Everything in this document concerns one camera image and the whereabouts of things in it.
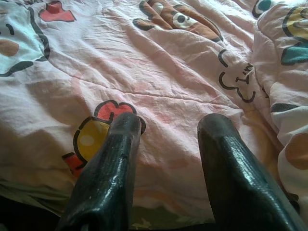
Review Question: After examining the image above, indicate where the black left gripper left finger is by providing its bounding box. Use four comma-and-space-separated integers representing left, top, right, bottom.
59, 113, 142, 231

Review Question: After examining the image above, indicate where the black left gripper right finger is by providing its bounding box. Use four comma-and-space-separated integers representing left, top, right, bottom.
197, 113, 308, 231

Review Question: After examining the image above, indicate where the pink cartoon print blanket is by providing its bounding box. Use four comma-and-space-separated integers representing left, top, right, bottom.
0, 0, 308, 218

